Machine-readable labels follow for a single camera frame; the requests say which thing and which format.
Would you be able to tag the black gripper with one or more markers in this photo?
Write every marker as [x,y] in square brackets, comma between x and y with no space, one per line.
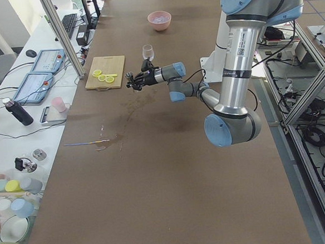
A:
[148,79]

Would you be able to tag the clear wine glass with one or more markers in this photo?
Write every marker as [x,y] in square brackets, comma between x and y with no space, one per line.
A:
[148,52]

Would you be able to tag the steel cocktail jigger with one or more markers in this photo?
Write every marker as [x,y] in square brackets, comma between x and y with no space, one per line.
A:
[129,77]

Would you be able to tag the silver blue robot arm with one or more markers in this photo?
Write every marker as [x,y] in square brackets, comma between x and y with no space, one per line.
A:
[231,122]

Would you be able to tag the pink bowl of ice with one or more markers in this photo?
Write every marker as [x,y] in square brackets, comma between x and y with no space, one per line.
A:
[159,20]

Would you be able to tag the yellow lemon slice near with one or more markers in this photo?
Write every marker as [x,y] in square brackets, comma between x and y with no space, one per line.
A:
[110,79]

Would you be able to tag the yellow lemon slice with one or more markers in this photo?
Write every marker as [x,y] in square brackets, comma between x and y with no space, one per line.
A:
[102,77]
[96,73]
[110,79]

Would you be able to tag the bamboo cutting board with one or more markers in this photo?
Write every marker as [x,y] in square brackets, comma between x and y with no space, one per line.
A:
[108,65]

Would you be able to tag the yellow lemon slice middle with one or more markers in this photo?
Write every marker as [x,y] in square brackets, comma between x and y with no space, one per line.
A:
[102,77]

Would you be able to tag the yellow lemon slice far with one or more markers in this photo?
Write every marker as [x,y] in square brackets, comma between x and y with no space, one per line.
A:
[96,73]

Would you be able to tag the pink cup on scale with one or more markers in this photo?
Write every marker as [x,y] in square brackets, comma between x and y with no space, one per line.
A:
[59,104]

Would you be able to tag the blue teach pendant far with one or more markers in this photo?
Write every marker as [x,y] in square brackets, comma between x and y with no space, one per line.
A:
[48,61]

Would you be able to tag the blue teach pendant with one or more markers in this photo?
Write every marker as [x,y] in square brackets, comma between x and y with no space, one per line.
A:
[48,61]
[33,88]

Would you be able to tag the black keyboard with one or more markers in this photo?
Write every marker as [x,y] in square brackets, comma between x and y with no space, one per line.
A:
[68,23]

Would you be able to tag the grey kitchen scale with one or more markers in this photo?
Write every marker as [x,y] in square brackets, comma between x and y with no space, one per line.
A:
[51,116]

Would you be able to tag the blue teach pendant near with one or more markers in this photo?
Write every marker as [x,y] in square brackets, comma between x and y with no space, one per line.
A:
[33,88]

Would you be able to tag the black computer mouse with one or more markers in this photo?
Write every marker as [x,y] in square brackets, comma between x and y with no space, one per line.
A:
[31,53]

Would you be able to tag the small steel cup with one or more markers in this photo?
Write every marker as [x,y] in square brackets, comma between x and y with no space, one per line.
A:
[39,154]

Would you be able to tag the black water bottle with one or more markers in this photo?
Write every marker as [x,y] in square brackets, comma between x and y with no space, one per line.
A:
[17,111]

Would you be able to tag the yellow cup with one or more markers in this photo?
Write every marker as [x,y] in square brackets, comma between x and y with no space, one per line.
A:
[13,186]

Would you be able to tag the light blue cup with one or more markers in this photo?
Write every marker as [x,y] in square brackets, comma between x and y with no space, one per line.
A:
[22,208]

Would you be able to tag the white green rimmed plate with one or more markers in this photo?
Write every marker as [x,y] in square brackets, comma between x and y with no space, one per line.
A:
[14,229]

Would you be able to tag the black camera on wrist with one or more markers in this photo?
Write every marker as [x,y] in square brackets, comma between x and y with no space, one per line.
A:
[148,66]

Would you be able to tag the aluminium frame post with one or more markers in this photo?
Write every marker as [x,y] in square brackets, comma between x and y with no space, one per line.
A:
[62,36]

